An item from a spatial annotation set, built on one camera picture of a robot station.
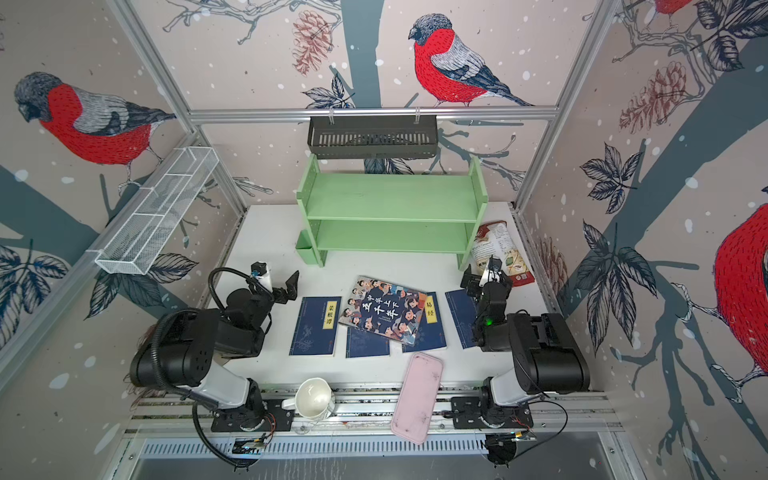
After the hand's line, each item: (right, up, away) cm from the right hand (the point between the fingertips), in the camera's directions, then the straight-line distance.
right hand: (486, 270), depth 90 cm
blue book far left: (-52, -17, -2) cm, 55 cm away
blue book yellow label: (-18, -18, -4) cm, 26 cm away
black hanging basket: (-36, +46, +15) cm, 60 cm away
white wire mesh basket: (-92, +10, -18) cm, 94 cm away
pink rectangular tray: (-23, -31, -15) cm, 41 cm away
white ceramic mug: (-49, -31, -15) cm, 60 cm away
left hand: (-63, 0, -1) cm, 63 cm away
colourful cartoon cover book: (-31, -12, -1) cm, 33 cm away
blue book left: (-37, -21, -5) cm, 43 cm away
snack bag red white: (+6, +9, +11) cm, 15 cm away
